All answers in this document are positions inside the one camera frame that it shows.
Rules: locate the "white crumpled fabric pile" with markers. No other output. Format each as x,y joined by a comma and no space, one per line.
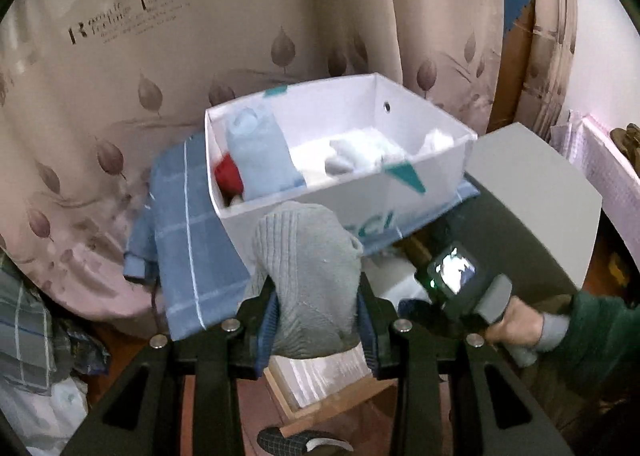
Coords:
40,416

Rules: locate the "dark checked slipper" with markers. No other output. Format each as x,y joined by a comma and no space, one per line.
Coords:
285,441

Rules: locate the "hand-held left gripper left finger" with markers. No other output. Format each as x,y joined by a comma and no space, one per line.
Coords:
265,336

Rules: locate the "leaf printed curtain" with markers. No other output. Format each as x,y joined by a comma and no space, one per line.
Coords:
200,35

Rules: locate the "white garment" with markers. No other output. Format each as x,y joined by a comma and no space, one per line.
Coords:
437,140

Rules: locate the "white checked cloth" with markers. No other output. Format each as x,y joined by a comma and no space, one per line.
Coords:
600,170

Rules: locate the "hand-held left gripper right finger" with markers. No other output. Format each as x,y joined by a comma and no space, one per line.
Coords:
369,341

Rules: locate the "light blue sock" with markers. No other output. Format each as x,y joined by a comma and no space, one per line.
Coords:
260,155

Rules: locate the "grey knitted sock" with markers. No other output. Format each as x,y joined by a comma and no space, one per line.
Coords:
305,276

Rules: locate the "red sock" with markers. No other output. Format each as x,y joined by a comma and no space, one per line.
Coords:
227,173

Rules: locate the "person's right forearm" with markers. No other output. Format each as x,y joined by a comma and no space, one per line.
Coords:
595,331

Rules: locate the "white socks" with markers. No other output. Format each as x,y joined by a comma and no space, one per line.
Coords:
360,155

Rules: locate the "blue checked cloth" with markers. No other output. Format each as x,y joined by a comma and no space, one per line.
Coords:
190,261

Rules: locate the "grey plaid bedding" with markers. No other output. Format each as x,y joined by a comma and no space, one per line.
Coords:
25,336

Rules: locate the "person's right hand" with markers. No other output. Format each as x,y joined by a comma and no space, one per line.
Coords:
520,328

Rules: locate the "olive brown object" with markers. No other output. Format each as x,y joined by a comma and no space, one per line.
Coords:
627,140

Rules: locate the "white cardboard shoe box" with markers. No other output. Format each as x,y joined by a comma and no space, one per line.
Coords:
340,100

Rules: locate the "wooden drawer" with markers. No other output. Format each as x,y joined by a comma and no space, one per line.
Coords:
325,408

